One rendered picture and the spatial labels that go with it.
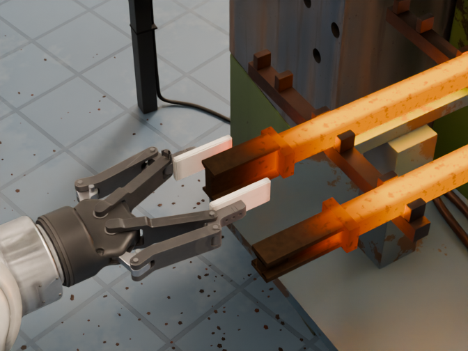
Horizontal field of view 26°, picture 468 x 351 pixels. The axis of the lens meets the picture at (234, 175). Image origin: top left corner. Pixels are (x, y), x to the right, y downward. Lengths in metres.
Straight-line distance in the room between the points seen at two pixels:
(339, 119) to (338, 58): 0.46
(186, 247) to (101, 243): 0.08
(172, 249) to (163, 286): 1.19
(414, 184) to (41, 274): 0.39
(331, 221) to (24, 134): 1.62
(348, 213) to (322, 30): 0.62
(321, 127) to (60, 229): 0.31
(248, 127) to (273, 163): 0.93
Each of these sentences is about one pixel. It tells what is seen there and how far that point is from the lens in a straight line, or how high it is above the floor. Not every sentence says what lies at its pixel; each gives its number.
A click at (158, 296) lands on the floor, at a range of 2.16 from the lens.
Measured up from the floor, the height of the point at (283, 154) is 0.96.
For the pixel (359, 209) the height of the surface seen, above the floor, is 0.95.
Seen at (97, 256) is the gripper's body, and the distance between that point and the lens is 0.99.
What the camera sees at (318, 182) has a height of 0.68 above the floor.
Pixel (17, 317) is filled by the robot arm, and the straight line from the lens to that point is 0.79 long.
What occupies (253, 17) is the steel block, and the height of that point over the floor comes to 0.61.
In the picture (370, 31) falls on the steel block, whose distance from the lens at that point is 1.57.
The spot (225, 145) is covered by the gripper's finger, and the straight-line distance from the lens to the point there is 1.09.
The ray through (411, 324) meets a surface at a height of 0.68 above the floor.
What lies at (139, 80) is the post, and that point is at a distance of 2.49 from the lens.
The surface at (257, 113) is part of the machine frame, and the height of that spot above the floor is 0.40.
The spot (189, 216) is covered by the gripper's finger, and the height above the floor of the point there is 0.95.
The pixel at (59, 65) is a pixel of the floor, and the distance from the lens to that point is 2.74.
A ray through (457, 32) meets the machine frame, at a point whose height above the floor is 0.72.
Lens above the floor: 1.70
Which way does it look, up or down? 45 degrees down
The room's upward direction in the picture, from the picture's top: straight up
